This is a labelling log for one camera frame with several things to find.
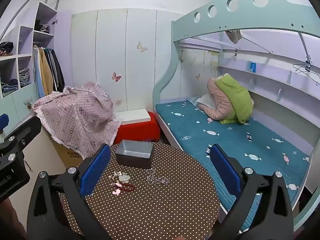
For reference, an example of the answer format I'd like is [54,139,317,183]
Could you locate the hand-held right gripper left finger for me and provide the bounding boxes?
[27,144,112,240]

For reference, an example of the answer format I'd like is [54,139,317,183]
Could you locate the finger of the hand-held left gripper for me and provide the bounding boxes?
[4,116,42,148]
[0,113,9,133]

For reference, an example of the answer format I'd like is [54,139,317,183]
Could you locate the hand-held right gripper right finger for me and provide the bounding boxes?
[209,144,294,240]

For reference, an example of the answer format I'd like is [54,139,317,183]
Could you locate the white bead bracelet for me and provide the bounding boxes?
[114,170,131,183]

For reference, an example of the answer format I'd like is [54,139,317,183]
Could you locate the red bead bracelet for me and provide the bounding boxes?
[114,182,136,192]

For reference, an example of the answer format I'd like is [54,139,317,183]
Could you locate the grey metal box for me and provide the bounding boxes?
[115,139,154,170]

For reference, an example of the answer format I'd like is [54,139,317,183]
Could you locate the person's left forearm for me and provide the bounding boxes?
[0,197,27,240]

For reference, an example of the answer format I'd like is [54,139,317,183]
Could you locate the cream cabinet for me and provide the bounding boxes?
[0,112,68,178]

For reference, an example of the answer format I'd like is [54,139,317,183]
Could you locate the folded blue jeans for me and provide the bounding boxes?
[0,79,18,97]

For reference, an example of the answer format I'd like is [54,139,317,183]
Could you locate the teal candy-print mattress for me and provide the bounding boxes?
[155,99,310,233]

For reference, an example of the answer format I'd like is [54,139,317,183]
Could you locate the pink checked bear-print cloth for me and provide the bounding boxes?
[32,81,123,158]

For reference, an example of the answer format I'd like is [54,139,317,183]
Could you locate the red ottoman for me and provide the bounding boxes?
[115,112,161,145]

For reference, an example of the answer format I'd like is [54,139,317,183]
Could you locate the row of hanging clothes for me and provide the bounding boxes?
[32,45,65,98]

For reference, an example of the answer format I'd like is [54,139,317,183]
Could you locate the white board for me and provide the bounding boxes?
[114,109,151,125]

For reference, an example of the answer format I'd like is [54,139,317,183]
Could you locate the round brown polka-dot table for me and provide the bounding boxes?
[61,143,220,240]

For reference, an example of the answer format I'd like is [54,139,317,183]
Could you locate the white pillow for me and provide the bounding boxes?
[196,94,217,110]

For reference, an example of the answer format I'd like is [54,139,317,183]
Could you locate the dark folded clothes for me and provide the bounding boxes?
[0,41,14,57]

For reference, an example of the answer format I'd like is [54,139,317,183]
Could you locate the green quilt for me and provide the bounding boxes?
[215,74,254,125]

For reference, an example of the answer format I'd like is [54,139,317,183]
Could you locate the purple and white shelf unit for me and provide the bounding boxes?
[0,2,65,120]

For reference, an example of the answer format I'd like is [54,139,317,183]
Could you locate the grey and black folded clothes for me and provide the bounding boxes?
[34,19,52,33]

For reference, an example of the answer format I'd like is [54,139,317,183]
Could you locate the white wardrobe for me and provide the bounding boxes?
[70,8,185,113]

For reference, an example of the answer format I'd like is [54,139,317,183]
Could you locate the grey hanging cloth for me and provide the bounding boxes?
[225,29,243,43]

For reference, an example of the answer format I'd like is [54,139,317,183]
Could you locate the wire clothes hanger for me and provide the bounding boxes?
[293,64,320,85]

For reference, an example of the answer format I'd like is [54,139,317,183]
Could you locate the light green bunk bed frame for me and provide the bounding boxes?
[152,0,320,233]

